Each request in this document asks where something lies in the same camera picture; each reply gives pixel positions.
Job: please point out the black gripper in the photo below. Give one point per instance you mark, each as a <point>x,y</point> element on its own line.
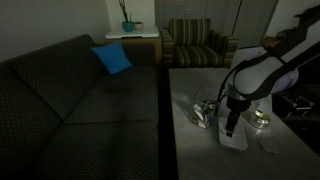
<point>238,105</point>

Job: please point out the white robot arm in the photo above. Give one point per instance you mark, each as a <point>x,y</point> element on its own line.
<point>256,76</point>

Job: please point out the clear container with packets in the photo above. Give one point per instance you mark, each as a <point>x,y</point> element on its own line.
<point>203,115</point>

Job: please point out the glass candle jar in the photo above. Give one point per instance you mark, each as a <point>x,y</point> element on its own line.
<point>260,119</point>

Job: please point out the round grey coaster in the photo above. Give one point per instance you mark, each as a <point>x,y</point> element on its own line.
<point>269,146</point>

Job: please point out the black device box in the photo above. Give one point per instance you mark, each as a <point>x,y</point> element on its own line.
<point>300,104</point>

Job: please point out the striped armchair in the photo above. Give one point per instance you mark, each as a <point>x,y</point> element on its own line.
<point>196,46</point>

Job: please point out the wooden side table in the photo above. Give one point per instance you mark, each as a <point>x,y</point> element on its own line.
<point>140,50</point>

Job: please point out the small white plant pot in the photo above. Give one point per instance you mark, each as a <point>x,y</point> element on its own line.
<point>138,25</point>

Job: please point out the blue pillow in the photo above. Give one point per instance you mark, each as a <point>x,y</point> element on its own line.
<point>112,57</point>

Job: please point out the teal plant pot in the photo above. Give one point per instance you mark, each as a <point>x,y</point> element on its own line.
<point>128,26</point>

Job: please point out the dark grey sofa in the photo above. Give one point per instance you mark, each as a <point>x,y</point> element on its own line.
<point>66,116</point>

